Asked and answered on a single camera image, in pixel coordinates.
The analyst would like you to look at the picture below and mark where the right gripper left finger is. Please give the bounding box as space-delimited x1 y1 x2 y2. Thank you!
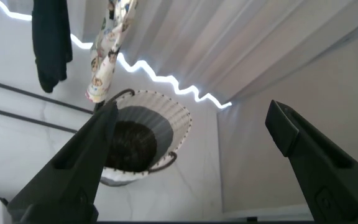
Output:
7 101 120 223

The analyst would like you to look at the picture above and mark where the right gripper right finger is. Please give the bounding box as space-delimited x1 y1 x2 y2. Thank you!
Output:
264 99 358 223

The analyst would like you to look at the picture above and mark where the cream printed garment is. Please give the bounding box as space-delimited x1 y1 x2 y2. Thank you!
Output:
85 0 139 104

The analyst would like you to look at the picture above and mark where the black garment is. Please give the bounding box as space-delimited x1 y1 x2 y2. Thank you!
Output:
30 0 74 94

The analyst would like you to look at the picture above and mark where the black clothes rack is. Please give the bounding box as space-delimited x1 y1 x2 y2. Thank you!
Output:
0 77 94 135

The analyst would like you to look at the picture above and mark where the white laundry basket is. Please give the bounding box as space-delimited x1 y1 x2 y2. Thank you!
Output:
93 88 193 188

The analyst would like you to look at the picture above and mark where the white curtain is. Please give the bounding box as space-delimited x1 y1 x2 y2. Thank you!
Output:
0 0 358 105

